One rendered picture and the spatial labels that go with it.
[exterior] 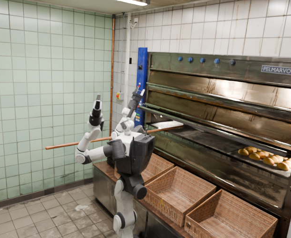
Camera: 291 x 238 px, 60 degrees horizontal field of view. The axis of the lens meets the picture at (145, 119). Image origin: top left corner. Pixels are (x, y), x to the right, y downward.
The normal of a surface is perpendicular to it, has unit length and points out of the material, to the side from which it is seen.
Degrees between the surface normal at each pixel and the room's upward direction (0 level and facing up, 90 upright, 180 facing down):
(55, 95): 90
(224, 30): 90
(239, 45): 90
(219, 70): 90
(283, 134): 70
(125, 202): 80
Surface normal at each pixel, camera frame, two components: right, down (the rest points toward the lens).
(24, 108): 0.61, 0.22
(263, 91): -0.71, -0.25
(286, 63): -0.79, 0.10
